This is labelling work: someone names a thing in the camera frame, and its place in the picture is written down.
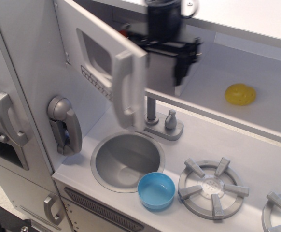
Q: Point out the grey ice dispenser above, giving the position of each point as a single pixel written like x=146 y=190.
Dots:
x=12 y=152

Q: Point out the grey oven vent panel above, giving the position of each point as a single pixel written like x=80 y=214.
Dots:
x=104 y=212

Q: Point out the light blue plastic bowl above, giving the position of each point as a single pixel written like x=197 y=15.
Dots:
x=156 y=191

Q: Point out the grey toy stove burner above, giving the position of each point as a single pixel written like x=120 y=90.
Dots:
x=211 y=189

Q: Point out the orange item inside microwave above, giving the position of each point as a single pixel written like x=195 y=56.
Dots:
x=123 y=32

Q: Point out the lower grey cabinet handle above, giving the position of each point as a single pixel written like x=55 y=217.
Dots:
x=53 y=209

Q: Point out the grey toy microwave door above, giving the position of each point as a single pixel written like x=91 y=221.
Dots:
x=111 y=62

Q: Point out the round metal toy sink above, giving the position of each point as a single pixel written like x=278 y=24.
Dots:
x=120 y=160

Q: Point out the grey toy telephone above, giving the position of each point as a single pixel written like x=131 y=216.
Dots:
x=65 y=126

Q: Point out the yellow toy sponge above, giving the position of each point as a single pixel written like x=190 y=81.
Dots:
x=240 y=94

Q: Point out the grey toy faucet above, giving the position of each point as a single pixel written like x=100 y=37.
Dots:
x=164 y=126

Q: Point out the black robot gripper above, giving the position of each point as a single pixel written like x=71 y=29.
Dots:
x=164 y=33

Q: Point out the grey toy fridge door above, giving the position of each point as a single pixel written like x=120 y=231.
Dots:
x=19 y=21

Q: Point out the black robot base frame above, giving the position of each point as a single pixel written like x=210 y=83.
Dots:
x=11 y=223

